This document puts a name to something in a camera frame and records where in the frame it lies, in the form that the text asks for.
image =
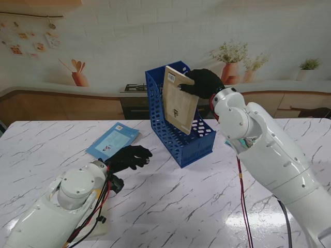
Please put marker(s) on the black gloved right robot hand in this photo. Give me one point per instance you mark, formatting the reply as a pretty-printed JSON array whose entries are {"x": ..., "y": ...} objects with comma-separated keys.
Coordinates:
[{"x": 204, "y": 84}]

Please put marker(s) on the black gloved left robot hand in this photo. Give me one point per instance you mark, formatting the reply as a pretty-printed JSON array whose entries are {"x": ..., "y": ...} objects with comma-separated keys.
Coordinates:
[{"x": 129, "y": 157}]

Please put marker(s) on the tan paperback book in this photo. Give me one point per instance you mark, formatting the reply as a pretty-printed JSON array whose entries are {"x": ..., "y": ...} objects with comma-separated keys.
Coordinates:
[{"x": 178, "y": 103}]

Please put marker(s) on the teal illustrated paperback book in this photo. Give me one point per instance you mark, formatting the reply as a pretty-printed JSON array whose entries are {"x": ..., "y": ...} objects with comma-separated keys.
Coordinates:
[{"x": 247, "y": 142}]

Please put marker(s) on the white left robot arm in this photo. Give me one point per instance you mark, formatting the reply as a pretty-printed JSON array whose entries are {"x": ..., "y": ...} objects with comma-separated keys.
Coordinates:
[{"x": 57, "y": 206}]

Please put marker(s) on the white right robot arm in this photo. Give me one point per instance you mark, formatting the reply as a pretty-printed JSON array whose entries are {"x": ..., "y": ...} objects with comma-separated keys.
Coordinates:
[{"x": 271, "y": 155}]

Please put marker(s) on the light blue paperback book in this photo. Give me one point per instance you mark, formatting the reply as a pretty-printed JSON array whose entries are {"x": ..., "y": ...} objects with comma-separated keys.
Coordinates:
[{"x": 113, "y": 139}]

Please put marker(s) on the blue plastic file holder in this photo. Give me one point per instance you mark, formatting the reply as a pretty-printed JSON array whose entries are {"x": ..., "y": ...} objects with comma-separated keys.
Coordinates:
[{"x": 178, "y": 149}]

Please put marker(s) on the yellow and white book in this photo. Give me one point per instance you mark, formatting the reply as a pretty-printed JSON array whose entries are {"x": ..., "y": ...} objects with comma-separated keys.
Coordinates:
[{"x": 102, "y": 226}]

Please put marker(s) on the printed kitchen backdrop banner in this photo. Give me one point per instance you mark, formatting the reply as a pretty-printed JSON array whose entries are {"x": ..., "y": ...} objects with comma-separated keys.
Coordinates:
[{"x": 103, "y": 38}]

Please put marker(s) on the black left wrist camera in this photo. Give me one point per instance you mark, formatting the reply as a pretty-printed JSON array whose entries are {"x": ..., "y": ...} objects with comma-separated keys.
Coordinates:
[{"x": 117, "y": 184}]

